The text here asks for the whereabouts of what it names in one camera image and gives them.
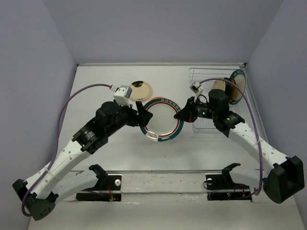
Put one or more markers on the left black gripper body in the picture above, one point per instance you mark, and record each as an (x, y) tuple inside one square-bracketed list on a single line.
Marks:
[(126, 117)]

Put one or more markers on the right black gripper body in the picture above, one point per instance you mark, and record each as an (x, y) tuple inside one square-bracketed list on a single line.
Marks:
[(204, 110)]

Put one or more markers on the brown yellow patterned plate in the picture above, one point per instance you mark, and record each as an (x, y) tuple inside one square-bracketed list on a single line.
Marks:
[(230, 89)]

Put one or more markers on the cream plate small motifs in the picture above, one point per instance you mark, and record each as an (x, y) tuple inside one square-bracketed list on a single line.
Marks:
[(219, 84)]

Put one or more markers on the white plate teal red rim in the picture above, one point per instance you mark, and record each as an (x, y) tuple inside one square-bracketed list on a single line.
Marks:
[(162, 126)]

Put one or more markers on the white plate dark green rim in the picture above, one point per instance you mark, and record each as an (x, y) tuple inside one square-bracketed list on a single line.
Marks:
[(238, 77)]

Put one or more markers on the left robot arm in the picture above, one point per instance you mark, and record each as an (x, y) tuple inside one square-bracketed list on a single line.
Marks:
[(41, 192)]

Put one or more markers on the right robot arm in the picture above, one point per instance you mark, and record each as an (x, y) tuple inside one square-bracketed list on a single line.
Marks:
[(279, 175)]

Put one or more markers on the cream plate black brush mark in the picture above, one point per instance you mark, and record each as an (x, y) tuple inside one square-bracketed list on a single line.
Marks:
[(141, 91)]

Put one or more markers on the white wire dish rack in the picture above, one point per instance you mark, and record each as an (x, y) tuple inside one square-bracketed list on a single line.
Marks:
[(206, 127)]

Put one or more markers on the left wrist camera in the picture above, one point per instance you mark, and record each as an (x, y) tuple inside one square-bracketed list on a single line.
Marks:
[(122, 94)]

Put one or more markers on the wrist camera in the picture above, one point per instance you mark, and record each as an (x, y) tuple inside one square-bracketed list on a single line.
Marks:
[(122, 94), (197, 88)]

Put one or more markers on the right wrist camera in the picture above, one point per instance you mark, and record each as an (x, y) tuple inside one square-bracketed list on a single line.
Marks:
[(197, 88)]

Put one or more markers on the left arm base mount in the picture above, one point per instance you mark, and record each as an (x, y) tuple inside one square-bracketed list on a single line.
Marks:
[(108, 191)]

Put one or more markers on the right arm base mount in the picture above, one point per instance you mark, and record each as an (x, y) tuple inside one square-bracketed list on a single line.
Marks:
[(219, 189)]

